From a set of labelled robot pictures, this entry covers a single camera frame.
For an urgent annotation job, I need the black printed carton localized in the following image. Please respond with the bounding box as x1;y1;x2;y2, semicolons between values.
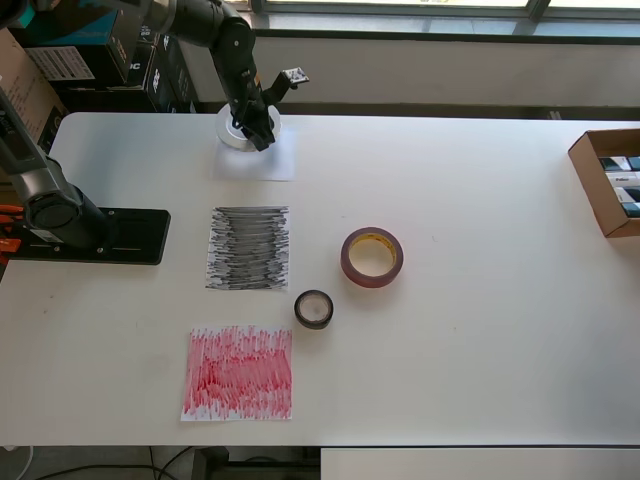
107;7;159;91

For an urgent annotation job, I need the cardboard box with Chinese print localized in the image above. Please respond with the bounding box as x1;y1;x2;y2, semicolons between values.
0;27;69;154

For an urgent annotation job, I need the red scribbled paper sheet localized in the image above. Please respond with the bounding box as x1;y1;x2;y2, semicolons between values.
179;324;294;423

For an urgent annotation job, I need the black tape roll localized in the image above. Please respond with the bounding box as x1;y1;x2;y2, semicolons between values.
293;289;335;331

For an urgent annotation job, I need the small white printed carton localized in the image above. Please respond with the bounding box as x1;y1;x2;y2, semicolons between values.
604;171;640;189

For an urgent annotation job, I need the blank white paper sheet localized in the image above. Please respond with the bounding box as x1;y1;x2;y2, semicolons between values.
213;115;296;182

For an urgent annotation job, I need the black scribbled paper sheet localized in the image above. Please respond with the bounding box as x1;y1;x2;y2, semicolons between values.
203;204;291;291

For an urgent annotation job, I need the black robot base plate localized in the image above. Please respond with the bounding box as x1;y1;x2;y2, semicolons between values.
9;207;172;266

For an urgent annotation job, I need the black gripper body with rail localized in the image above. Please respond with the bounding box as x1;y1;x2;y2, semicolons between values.
227;87;279;153

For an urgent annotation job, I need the white tape roll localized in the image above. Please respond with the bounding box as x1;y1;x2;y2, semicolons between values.
215;102;284;151

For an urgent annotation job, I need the white floor cable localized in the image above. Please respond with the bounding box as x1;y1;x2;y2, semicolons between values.
0;443;35;480

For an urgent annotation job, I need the teal carton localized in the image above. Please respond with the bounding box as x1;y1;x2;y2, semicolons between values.
19;0;131;91

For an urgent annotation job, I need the white desk panel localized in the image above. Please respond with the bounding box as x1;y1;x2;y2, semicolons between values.
319;447;640;480

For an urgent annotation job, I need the open cardboard box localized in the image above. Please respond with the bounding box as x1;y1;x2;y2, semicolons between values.
567;128;640;239

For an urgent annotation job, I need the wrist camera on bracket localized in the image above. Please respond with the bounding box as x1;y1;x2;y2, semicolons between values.
260;66;310;104

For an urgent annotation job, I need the black floor cable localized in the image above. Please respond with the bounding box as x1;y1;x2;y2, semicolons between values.
49;446;201;475

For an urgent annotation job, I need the black table leg frame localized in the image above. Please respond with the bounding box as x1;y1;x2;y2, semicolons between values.
192;446;321;480

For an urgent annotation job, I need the red tape roll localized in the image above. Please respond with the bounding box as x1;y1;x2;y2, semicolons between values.
340;226;405;289

